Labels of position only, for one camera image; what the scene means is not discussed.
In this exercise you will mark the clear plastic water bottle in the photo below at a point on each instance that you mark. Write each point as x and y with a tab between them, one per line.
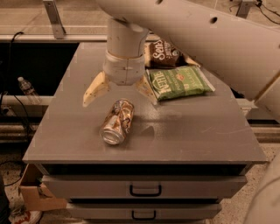
29	91

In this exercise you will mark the right metal bracket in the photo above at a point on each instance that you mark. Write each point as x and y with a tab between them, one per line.
244	8

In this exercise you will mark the orange soda can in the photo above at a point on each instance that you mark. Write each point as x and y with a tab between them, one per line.
117	124

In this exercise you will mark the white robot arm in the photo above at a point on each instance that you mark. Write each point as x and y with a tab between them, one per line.
243	54

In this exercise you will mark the lower grey drawer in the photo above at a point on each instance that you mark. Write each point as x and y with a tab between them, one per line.
143	212

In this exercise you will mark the cardboard box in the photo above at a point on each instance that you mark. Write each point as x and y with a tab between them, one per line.
37	197

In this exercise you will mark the grey drawer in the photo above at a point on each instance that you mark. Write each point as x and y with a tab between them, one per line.
143	186
143	212

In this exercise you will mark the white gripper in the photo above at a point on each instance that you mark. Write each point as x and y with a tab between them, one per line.
123	70

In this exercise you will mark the green Kettle chip bag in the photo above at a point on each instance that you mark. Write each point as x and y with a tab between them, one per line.
178	82

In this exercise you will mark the brown chip bag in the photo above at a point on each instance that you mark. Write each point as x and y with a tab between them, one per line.
161	54

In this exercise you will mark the metal bracket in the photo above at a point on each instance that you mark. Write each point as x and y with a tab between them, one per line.
54	17
244	8

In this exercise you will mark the left metal bracket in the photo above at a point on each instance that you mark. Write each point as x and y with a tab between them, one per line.
54	17

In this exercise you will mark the upper grey drawer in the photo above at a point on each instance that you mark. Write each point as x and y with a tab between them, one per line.
143	186

